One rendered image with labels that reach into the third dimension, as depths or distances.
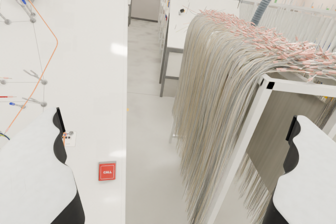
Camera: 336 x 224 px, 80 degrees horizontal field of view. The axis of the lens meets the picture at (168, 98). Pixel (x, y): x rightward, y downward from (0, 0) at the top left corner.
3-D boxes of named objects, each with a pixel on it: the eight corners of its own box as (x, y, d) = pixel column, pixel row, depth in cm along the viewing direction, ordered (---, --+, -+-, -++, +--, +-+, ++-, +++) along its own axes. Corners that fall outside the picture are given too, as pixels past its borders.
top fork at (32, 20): (37, 19, 68) (19, -8, 54) (34, 24, 67) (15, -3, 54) (31, 16, 67) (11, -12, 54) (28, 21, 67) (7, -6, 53)
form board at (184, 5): (224, 104, 363) (257, 3, 285) (159, 97, 348) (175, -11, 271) (214, 86, 426) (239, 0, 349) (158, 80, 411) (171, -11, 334)
